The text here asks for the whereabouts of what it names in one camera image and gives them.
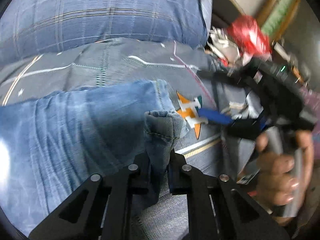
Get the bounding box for red plastic bag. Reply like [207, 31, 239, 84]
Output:
[226, 15, 272, 59]

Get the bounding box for person's right hand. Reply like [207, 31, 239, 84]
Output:
[256, 130, 318, 223]

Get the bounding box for grey patterned bed sheet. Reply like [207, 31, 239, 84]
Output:
[0, 37, 266, 240]

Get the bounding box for blue plaid pillow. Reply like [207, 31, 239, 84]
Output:
[1, 0, 212, 65]

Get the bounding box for light blue denim jeans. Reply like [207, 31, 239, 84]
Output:
[1, 80, 188, 234]

